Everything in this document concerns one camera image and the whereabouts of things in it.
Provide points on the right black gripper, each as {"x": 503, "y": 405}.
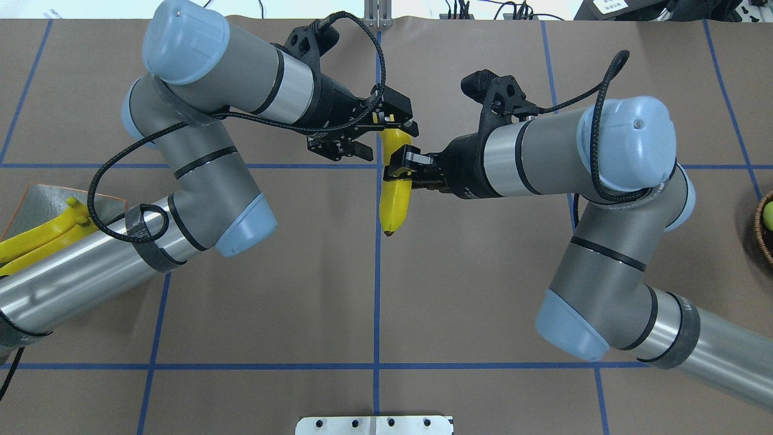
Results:
{"x": 464, "y": 168}

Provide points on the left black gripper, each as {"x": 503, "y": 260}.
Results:
{"x": 334, "y": 104}

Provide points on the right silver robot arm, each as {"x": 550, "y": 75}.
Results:
{"x": 597, "y": 299}

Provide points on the grey square plate orange rim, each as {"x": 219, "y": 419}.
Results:
{"x": 40, "y": 203}

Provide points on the woven brown fruit basket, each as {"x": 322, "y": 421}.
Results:
{"x": 762, "y": 227}

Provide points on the grey power strip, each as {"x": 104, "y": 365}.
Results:
{"x": 501, "y": 16}

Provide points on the white central column base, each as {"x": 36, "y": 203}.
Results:
{"x": 411, "y": 424}

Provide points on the green pear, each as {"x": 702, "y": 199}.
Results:
{"x": 767, "y": 216}

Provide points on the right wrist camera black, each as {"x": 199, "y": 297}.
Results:
{"x": 500, "y": 97}

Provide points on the aluminium frame post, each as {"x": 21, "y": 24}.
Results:
{"x": 378, "y": 14}

